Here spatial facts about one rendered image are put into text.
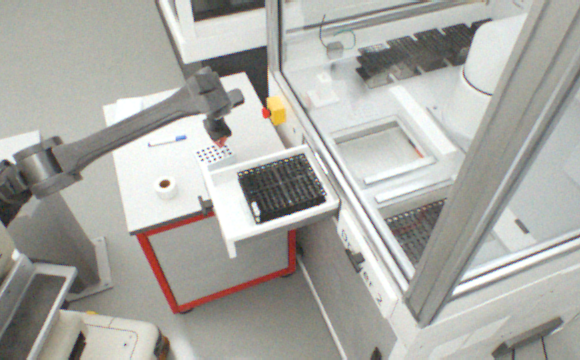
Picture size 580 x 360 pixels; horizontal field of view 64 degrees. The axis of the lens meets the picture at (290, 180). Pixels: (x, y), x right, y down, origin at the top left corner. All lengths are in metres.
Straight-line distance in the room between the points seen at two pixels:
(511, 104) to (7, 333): 1.02
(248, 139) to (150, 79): 1.69
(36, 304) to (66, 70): 2.59
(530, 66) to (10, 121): 3.05
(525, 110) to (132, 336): 1.59
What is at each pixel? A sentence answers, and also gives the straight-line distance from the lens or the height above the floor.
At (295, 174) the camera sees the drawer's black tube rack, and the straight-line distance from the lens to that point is 1.40.
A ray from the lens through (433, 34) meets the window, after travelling 0.78.
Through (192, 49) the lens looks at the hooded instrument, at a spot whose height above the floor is 0.87.
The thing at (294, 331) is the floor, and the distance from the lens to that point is 2.12.
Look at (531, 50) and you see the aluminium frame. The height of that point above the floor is 1.66.
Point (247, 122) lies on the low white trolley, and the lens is 1.76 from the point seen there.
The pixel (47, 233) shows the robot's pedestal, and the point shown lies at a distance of 2.03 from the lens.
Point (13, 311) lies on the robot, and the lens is 1.17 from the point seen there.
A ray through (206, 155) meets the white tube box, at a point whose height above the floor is 0.80.
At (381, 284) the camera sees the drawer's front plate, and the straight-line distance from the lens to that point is 1.20.
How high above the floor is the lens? 1.97
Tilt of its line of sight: 51 degrees down
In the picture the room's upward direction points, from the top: straight up
